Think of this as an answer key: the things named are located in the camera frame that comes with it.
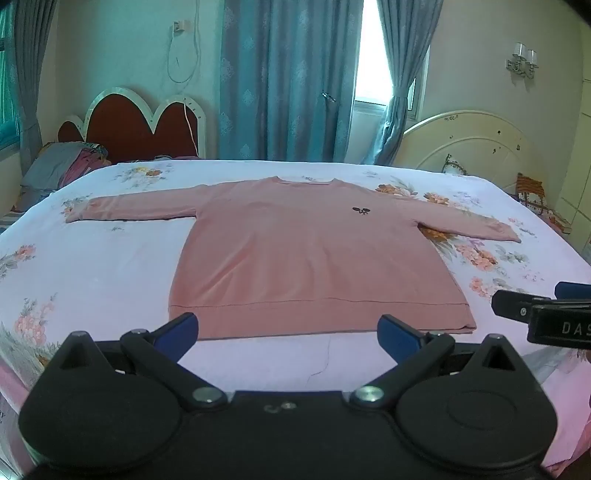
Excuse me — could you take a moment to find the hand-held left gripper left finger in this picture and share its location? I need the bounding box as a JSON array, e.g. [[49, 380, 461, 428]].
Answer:
[[46, 312, 228, 412]]

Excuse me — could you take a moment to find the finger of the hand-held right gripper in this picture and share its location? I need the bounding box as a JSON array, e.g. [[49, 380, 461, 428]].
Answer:
[[554, 281, 591, 302], [491, 289, 539, 320]]

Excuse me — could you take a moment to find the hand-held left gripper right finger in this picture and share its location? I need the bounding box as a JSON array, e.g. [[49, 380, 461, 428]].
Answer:
[[349, 314, 527, 411]]

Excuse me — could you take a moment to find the pink long-sleeved sweater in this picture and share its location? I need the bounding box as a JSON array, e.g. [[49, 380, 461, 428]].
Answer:
[[65, 176, 522, 341]]

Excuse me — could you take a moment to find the white floral bedsheet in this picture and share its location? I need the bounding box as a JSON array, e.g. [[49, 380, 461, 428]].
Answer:
[[0, 158, 591, 480]]

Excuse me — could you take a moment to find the orange patterned pillow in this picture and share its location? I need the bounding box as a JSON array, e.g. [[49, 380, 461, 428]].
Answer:
[[515, 173, 573, 232]]

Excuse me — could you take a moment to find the small embroidered cushion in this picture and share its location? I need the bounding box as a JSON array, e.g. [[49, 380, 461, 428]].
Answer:
[[442, 154, 469, 176]]

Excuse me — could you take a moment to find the cream round headboard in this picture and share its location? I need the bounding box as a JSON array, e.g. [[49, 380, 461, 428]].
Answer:
[[398, 110, 548, 195]]

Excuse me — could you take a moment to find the pile of grey bedding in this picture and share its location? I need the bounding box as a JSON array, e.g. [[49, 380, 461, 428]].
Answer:
[[13, 141, 112, 213]]

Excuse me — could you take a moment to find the red scalloped headboard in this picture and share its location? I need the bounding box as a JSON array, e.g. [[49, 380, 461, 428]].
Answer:
[[58, 85, 207, 163]]

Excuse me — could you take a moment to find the teal tied-back curtain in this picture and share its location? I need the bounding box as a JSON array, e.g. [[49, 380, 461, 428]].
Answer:
[[372, 0, 444, 167]]

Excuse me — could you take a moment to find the teal patterned curtain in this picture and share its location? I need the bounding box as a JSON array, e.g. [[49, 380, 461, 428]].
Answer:
[[218, 0, 365, 163]]

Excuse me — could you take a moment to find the bright window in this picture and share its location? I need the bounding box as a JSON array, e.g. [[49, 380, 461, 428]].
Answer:
[[353, 0, 423, 123]]

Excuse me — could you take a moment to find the grey-blue side curtain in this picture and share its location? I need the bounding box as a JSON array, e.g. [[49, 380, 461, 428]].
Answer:
[[13, 0, 57, 160]]

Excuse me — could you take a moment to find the white hanging cable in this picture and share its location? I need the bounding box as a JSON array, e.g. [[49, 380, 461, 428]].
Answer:
[[167, 0, 204, 158]]

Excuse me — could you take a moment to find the glass wall lamp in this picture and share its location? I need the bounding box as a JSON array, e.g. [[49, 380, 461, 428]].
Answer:
[[505, 42, 539, 80]]

